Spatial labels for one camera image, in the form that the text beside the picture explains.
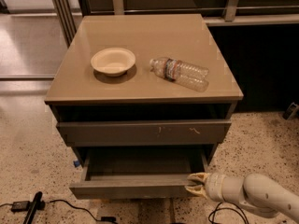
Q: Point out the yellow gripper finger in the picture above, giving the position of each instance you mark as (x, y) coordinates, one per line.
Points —
(198, 178)
(197, 190)

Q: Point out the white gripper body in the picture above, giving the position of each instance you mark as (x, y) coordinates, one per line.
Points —
(214, 186)

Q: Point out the grey drawer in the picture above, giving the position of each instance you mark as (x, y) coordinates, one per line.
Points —
(138, 172)
(143, 133)

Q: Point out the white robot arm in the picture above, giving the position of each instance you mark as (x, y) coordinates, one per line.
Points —
(255, 193)

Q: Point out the grey top drawer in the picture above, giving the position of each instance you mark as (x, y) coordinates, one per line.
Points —
(143, 133)

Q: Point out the grey drawer cabinet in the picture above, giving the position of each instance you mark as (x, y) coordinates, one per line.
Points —
(80, 94)

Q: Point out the clear plastic water bottle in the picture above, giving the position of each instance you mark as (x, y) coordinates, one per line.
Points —
(185, 74)

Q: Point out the white paper bowl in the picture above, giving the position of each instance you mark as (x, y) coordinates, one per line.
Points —
(113, 62)

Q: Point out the black power adapter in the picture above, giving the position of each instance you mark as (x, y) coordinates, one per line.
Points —
(20, 206)

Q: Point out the dark object by wall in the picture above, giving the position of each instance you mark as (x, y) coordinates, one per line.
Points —
(291, 111)

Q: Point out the metal railing frame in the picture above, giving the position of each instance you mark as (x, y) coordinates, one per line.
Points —
(215, 12)

